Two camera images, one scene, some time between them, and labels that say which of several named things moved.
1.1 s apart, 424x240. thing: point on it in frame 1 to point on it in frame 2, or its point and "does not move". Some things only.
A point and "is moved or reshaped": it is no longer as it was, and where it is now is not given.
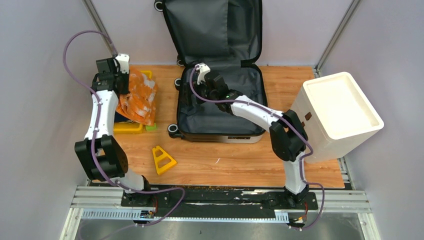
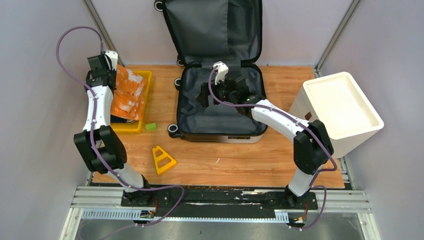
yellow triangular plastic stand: [163, 168] does not move
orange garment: [138, 105] is moved or reshaped
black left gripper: [125, 76] to [112, 73]
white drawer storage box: [337, 115] does not move
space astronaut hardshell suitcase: [222, 34] does not move
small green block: [151, 128] does not move
